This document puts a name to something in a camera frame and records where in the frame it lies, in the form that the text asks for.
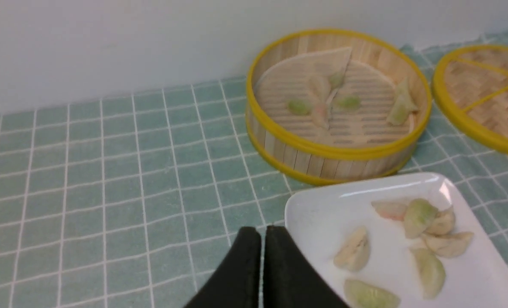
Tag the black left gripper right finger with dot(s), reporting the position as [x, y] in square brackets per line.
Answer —
[289, 281]

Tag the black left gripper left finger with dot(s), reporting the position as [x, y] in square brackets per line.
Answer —
[235, 282]

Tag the cream dumpling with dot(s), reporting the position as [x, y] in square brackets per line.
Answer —
[355, 252]

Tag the white square plate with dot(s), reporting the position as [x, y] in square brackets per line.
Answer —
[320, 220]

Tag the pale green dumpling on plate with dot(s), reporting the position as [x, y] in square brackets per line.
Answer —
[363, 295]

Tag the pink dumpling on plate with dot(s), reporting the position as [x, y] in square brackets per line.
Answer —
[393, 210]

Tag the beige dumpling on plate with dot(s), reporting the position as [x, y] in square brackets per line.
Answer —
[448, 245]

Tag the green checkered tablecloth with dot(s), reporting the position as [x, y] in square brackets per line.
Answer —
[134, 201]

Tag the small green dumpling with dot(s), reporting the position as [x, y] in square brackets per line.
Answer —
[351, 102]
[299, 107]

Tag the bamboo steamer basket yellow rim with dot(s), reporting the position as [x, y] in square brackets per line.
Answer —
[332, 145]

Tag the small green dumpling upper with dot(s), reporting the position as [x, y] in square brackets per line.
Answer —
[351, 102]

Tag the woven bamboo steamer lid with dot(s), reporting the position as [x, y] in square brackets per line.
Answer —
[470, 86]

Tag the green dumpling at basket wall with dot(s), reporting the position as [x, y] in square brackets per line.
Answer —
[403, 104]

